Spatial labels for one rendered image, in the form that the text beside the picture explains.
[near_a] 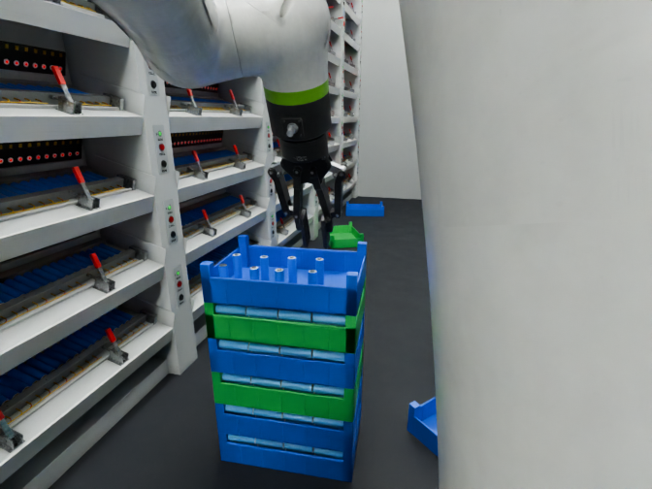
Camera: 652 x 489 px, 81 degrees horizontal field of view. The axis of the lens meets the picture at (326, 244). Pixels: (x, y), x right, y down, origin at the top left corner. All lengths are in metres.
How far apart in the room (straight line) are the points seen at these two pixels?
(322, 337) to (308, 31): 0.51
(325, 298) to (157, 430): 0.62
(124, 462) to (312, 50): 0.94
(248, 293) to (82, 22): 0.63
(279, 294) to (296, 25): 0.44
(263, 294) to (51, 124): 0.50
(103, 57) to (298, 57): 0.70
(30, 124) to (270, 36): 0.51
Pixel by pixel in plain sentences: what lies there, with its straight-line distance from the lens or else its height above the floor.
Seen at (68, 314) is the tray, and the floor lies 0.36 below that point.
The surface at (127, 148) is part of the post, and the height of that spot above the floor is 0.67.
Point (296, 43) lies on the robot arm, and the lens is 0.52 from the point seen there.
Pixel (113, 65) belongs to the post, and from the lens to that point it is 1.13.
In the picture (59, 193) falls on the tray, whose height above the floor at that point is 0.59.
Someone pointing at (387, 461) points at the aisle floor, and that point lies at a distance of 1.02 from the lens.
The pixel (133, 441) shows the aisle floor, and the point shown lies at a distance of 1.14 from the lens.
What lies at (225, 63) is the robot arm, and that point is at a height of 0.80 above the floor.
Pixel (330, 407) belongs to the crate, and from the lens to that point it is 0.84.
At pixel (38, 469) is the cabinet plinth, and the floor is 0.05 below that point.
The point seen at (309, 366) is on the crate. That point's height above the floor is 0.28.
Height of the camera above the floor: 0.74
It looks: 18 degrees down
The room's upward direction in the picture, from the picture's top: straight up
